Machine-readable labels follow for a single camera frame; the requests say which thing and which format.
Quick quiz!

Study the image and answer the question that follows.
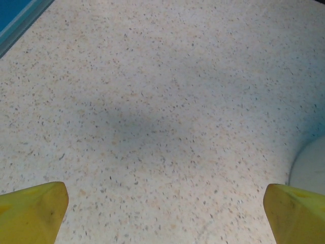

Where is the blue table edge trim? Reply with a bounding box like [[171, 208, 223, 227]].
[[0, 0, 54, 59]]

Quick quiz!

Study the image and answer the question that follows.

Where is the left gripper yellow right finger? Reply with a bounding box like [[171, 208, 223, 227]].
[[263, 183, 325, 244]]

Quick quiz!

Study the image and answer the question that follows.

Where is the white round plastic bin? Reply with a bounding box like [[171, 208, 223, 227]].
[[288, 136, 325, 196]]

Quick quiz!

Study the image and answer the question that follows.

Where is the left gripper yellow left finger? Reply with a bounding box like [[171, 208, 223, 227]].
[[0, 181, 70, 244]]

